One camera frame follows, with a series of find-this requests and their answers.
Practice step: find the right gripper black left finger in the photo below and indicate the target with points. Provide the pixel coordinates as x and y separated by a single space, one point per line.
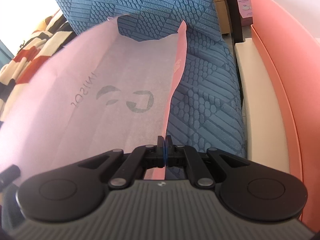
119 170

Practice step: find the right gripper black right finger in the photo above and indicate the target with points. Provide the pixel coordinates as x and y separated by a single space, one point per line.
202 169

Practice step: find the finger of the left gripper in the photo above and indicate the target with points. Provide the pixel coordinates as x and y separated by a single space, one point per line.
9 175

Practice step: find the pink fabric bag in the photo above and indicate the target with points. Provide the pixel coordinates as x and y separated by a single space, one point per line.
102 91

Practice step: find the blue textured mattress cover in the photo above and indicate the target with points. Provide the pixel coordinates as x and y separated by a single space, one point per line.
205 109

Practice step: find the cream folding chair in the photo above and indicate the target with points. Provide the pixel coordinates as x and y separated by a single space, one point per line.
267 142

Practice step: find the striped red black white blanket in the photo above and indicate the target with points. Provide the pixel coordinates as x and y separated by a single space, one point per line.
50 36

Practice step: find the pink cardboard box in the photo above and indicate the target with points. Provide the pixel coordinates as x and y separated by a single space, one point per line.
286 34

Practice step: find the small pink package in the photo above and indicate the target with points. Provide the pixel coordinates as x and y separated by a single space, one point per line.
246 14

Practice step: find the wooden cabinet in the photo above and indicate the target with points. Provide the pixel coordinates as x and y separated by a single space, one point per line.
222 11

